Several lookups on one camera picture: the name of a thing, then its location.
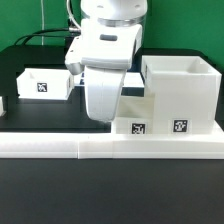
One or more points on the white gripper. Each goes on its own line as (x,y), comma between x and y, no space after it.
(104,54)

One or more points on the white front drawer box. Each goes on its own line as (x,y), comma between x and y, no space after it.
(134,115)

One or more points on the white drawer box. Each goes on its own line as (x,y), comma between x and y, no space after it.
(46,84)
(134,115)

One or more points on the white drawer cabinet frame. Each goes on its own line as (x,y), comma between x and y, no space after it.
(185,92)

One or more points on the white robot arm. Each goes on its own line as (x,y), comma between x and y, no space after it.
(114,13)

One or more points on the white rear drawer box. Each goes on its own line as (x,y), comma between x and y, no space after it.
(46,84)

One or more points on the white fiducial marker sheet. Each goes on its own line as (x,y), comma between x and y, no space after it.
(132,80)

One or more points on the white L-shaped fence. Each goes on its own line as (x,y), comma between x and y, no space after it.
(88,146)

